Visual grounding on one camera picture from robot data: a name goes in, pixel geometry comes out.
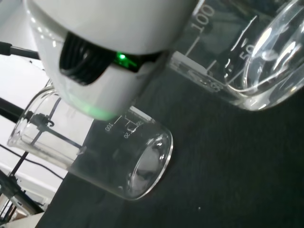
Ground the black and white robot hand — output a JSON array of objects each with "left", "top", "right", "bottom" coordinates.
[{"left": 22, "top": 0, "right": 202, "bottom": 121}]

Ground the thin black cable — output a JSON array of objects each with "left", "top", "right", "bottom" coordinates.
[{"left": 0, "top": 145, "right": 66, "bottom": 180}]

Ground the black bench cloth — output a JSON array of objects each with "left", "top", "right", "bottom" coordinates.
[{"left": 33, "top": 0, "right": 304, "bottom": 228}]

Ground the black rod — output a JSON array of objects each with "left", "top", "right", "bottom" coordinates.
[{"left": 0, "top": 40, "right": 40, "bottom": 59}]

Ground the black tripod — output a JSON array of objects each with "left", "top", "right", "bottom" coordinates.
[{"left": 0, "top": 96, "right": 84, "bottom": 221}]

